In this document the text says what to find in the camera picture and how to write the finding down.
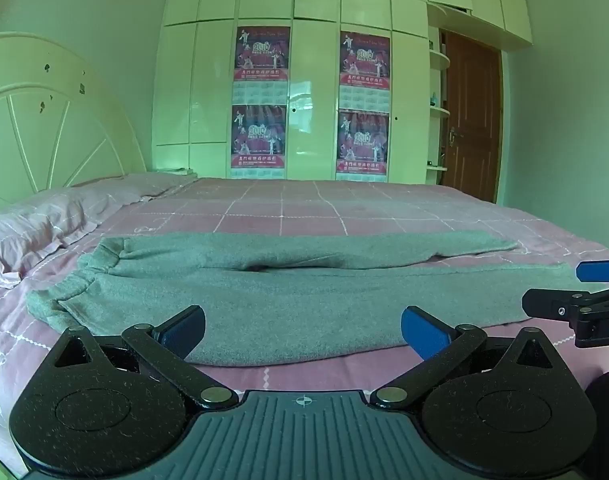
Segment cream wooden headboard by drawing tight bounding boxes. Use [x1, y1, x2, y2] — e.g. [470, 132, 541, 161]
[0, 32, 148, 217]

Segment grey pants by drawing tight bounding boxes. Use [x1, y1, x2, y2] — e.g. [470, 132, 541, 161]
[24, 230, 593, 367]

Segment cream corner shelf unit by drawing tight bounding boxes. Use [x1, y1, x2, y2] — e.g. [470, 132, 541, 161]
[427, 26, 452, 186]

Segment cream glossy wardrobe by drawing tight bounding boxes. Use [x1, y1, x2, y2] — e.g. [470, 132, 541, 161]
[152, 0, 535, 186]

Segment pink pillow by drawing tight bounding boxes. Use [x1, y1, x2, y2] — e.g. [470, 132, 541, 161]
[72, 172, 199, 203]
[0, 187, 152, 289]

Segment brown wooden door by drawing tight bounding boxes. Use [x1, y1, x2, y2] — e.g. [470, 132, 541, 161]
[441, 30, 503, 204]

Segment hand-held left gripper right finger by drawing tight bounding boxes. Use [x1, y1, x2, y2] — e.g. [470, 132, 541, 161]
[371, 306, 560, 409]

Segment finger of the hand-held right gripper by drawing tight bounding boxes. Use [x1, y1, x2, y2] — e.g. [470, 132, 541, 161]
[575, 258, 609, 284]
[521, 288, 609, 319]

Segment red calendar wall poster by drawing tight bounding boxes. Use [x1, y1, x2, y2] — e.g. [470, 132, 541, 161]
[230, 104, 289, 180]
[233, 25, 292, 106]
[335, 109, 391, 183]
[338, 30, 392, 111]

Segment bed with pink checked sheet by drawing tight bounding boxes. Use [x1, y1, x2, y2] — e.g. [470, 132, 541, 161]
[0, 172, 609, 480]

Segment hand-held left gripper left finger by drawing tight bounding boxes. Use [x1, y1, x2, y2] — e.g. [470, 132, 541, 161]
[49, 305, 238, 409]

